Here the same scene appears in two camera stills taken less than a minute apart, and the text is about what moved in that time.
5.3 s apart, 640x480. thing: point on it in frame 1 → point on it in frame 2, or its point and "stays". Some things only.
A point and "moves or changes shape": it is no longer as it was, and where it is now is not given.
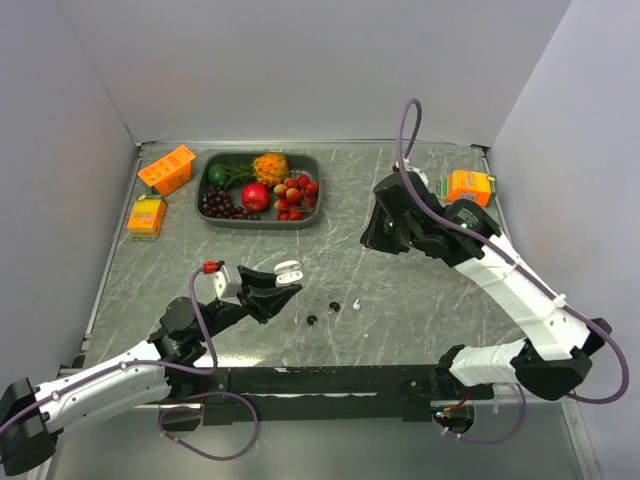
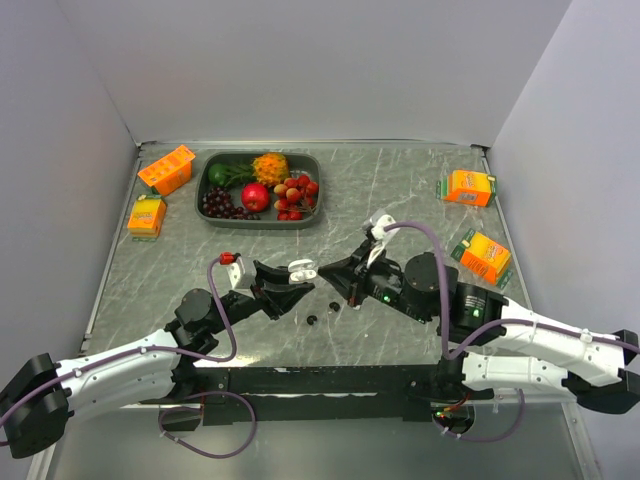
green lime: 218,174 stays
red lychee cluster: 295,196 stays
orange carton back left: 170,172 stays
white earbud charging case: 288,272 moves or changes shape
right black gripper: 373,237 → 350,275
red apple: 255,197 stays
